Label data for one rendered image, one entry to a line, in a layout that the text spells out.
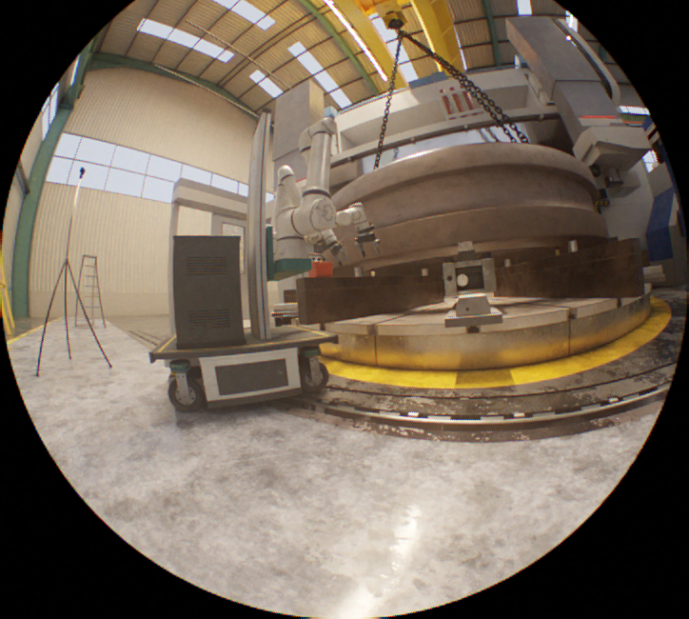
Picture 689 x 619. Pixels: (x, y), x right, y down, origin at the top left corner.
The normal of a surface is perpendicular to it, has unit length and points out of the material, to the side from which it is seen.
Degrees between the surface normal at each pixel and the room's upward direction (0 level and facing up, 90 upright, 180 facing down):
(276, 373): 90
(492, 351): 90
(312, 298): 90
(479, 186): 90
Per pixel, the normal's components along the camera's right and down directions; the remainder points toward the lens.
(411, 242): -0.62, -0.02
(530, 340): -0.37, -0.05
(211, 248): 0.50, -0.11
